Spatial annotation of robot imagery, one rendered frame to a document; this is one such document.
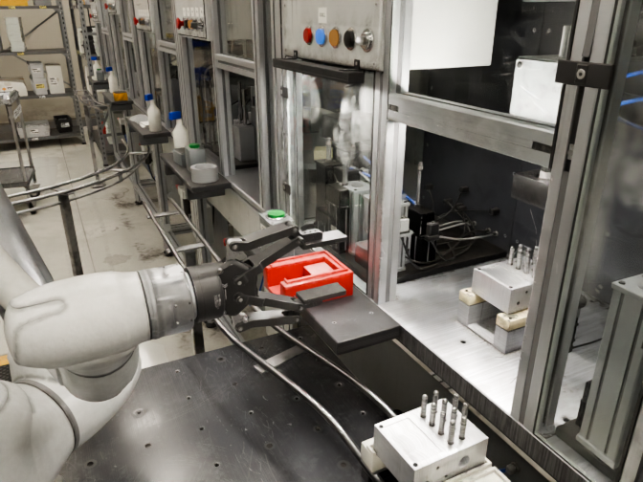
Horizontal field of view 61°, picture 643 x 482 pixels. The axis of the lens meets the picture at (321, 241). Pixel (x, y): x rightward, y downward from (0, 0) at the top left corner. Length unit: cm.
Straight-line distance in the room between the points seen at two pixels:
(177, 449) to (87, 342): 53
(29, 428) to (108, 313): 33
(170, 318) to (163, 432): 55
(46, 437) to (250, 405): 44
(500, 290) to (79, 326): 68
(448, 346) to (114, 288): 60
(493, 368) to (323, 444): 37
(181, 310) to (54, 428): 37
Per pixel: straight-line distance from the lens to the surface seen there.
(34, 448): 97
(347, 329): 105
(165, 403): 129
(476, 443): 82
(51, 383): 103
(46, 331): 68
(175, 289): 70
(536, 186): 100
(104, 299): 68
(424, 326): 108
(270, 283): 119
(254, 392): 128
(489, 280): 103
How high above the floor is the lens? 147
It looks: 23 degrees down
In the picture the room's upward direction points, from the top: straight up
